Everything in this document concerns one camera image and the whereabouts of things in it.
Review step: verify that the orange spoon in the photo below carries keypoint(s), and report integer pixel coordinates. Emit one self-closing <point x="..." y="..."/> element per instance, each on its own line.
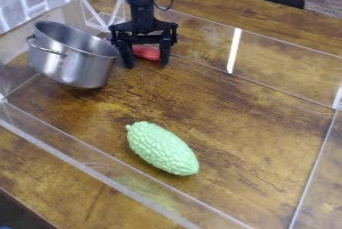
<point x="146" y="52"/>

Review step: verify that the stainless steel pot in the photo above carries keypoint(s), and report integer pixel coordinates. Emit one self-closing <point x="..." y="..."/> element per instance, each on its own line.
<point x="70" y="55"/>

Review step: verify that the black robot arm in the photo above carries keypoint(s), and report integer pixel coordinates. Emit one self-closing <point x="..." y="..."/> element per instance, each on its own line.
<point x="142" y="13"/>

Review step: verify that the clear acrylic tray walls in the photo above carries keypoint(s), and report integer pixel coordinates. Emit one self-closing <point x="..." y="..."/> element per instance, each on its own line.
<point x="253" y="99"/>

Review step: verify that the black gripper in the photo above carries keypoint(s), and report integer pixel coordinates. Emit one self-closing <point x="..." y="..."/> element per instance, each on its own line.
<point x="160" y="33"/>

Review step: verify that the green bitter gourd toy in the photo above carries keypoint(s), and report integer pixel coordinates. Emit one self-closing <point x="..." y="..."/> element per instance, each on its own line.
<point x="162" y="149"/>

